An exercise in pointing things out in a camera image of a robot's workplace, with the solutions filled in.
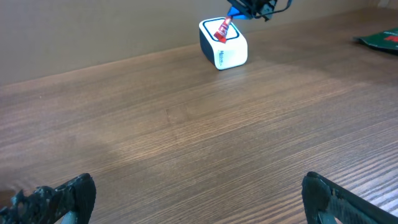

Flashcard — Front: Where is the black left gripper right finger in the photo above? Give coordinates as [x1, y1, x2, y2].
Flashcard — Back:
[302, 172, 397, 224]

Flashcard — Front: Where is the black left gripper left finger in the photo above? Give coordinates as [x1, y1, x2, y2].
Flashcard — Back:
[1, 173, 96, 224]

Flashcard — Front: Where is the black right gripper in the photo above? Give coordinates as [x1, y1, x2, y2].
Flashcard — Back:
[227, 0, 277, 20]

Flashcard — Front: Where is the red snack stick packet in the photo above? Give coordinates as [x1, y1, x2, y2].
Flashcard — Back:
[214, 16, 233, 44]

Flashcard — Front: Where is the green 3M glove packet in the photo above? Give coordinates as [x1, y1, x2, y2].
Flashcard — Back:
[353, 28, 397, 55]

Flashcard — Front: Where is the white barcode scanner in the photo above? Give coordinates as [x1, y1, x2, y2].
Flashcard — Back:
[198, 17, 248, 70]

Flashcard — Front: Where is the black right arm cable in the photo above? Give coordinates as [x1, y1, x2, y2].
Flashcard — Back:
[251, 0, 295, 22]

